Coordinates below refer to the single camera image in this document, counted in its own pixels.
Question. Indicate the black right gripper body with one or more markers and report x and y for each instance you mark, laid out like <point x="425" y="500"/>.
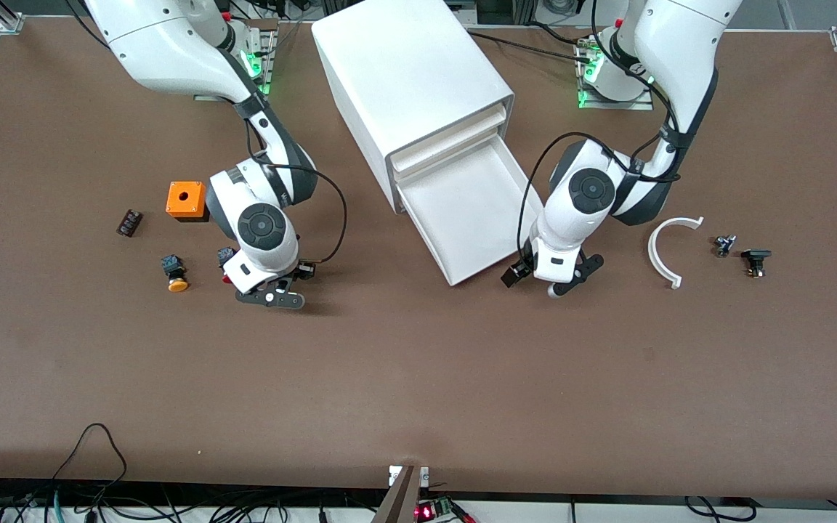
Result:
<point x="305" y="269"/>

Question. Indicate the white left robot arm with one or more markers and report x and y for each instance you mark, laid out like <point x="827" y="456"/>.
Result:
<point x="680" y="43"/>

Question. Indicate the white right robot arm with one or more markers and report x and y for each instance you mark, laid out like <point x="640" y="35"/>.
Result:
<point x="171" y="43"/>

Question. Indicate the red push button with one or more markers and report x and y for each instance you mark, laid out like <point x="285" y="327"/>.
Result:
<point x="226" y="254"/>

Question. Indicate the yellow push button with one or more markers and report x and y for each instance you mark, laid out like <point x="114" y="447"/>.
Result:
<point x="174" y="272"/>

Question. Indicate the orange box with hole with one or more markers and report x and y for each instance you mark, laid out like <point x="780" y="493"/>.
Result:
<point x="184" y="197"/>

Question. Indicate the small black electrical block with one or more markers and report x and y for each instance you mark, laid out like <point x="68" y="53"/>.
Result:
<point x="128" y="222"/>

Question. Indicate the small grey metal part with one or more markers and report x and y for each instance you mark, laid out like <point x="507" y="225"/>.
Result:
<point x="724" y="245"/>

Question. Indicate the circuit board with red display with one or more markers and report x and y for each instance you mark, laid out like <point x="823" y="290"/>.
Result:
<point x="433" y="511"/>

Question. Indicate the white curved plastic bracket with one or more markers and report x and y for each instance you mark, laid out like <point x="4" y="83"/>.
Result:
<point x="652" y="250"/>

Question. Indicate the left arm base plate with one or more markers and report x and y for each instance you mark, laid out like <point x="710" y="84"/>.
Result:
<point x="584" y="98"/>

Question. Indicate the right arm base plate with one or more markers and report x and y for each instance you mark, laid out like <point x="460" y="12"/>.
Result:
<point x="268" y="54"/>

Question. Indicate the small black switch part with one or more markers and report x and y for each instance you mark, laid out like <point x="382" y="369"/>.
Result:
<point x="755" y="260"/>

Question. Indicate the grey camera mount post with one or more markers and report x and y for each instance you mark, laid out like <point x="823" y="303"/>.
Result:
<point x="400" y="501"/>

